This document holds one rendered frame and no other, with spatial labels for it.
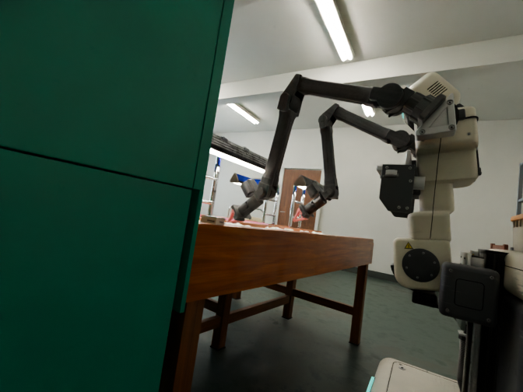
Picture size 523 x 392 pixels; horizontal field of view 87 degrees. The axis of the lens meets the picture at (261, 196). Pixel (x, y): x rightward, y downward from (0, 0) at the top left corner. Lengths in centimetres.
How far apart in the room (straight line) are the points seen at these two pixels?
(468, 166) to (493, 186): 482
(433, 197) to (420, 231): 13
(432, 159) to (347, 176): 497
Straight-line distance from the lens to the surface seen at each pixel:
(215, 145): 111
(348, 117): 149
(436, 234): 103
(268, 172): 114
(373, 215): 581
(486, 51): 402
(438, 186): 108
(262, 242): 88
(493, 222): 584
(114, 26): 55
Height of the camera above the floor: 80
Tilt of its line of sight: 5 degrees up
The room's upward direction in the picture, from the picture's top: 8 degrees clockwise
